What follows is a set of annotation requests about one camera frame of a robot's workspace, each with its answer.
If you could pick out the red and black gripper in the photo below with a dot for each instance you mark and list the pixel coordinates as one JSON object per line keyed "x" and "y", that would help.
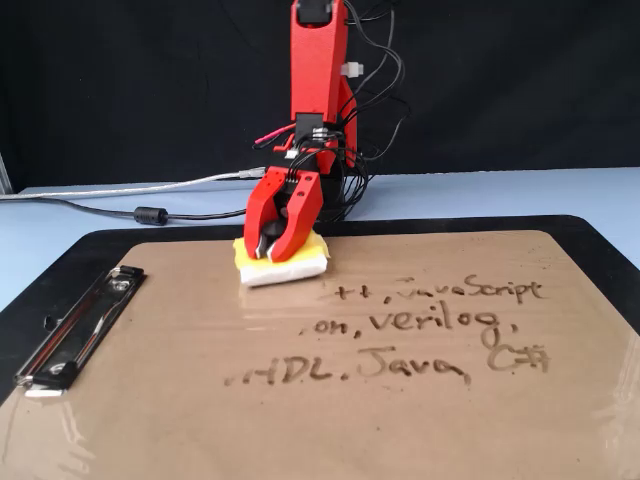
{"x": 307, "y": 165}

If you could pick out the yellow sponge with black knob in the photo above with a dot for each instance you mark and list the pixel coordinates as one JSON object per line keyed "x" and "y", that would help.
{"x": 280, "y": 274}

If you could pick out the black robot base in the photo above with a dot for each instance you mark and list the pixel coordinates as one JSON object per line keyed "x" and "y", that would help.
{"x": 331, "y": 200}

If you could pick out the brown clipboard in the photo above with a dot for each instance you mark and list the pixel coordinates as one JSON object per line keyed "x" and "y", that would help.
{"x": 300, "y": 425}

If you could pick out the black backdrop cloth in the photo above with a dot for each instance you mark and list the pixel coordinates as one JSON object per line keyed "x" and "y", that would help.
{"x": 100, "y": 75}

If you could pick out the silver metal clipboard clip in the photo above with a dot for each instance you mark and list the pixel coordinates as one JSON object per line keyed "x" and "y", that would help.
{"x": 75, "y": 330}

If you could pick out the grey metal frame post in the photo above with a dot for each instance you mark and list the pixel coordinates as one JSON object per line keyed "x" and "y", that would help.
{"x": 4, "y": 175}

